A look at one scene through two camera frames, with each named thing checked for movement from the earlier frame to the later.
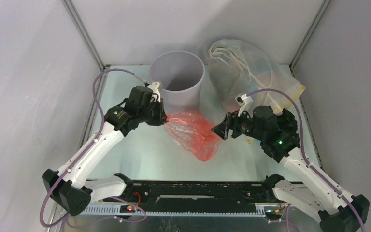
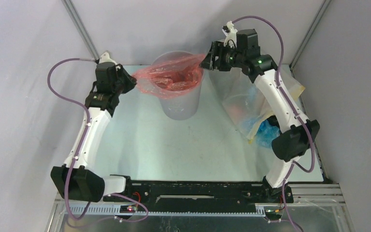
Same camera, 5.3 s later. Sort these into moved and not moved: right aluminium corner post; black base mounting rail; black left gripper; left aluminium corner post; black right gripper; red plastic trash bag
Moved: red plastic trash bag; black right gripper; black left gripper
Not moved: left aluminium corner post; black base mounting rail; right aluminium corner post
